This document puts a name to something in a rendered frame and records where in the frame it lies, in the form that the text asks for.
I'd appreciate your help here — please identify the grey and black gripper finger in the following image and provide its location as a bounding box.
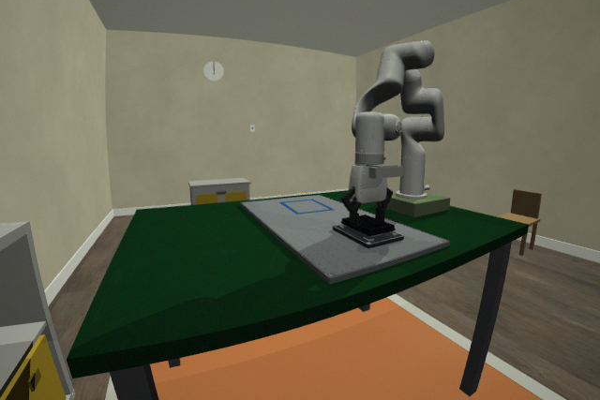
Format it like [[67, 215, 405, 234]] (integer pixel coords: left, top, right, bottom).
[[375, 188, 393, 221], [341, 186, 361, 228]]

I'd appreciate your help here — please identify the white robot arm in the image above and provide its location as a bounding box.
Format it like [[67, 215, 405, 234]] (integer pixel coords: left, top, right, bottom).
[[352, 40, 444, 199]]

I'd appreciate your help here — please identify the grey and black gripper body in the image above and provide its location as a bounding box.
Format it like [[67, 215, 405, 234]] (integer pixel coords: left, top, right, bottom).
[[349, 163, 387, 204]]

